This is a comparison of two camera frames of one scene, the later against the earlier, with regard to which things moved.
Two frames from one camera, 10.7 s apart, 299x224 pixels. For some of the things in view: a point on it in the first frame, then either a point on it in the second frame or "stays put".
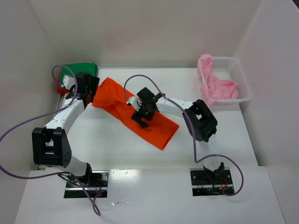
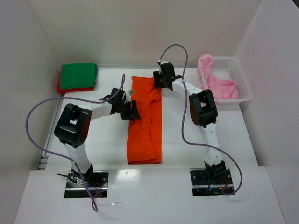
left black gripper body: [92, 87] to [130, 110]
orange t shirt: [114, 96] to [144, 136]
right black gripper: [142, 115] to [158, 79]
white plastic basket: [229, 68] stays put
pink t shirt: [212, 88] stays put
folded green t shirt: [90, 68] stays put
